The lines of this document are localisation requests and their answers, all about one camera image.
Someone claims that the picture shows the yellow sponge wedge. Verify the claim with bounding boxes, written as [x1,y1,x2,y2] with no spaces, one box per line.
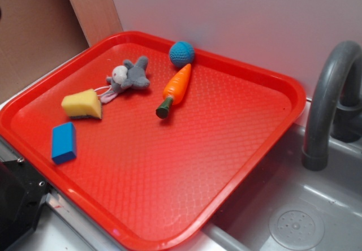
[61,89,102,119]

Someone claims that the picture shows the wooden board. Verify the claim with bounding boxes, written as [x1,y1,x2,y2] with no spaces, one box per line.
[70,0,123,46]

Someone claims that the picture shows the blue knitted ball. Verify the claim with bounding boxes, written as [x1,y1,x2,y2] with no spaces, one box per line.
[169,41,195,67]

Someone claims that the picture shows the grey plush mouse toy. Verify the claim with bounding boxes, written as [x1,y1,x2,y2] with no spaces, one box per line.
[100,56,150,104]

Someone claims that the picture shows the red plastic tray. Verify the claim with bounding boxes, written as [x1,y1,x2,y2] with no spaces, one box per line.
[1,32,306,250]

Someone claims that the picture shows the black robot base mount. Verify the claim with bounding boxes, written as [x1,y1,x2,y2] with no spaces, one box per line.
[1,160,49,250]

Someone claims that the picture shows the blue rectangular block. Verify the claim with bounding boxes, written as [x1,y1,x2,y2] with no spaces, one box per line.
[51,122,77,165]

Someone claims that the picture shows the brown cardboard panel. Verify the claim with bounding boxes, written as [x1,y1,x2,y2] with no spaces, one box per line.
[1,0,88,102]

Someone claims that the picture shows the grey toy sink basin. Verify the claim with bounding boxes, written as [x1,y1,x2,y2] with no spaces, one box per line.
[203,125,361,250]

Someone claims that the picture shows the orange toy carrot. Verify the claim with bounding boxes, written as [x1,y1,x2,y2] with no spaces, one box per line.
[156,64,192,119]

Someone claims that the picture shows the grey toy faucet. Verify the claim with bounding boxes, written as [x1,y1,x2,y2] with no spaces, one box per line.
[302,41,361,171]

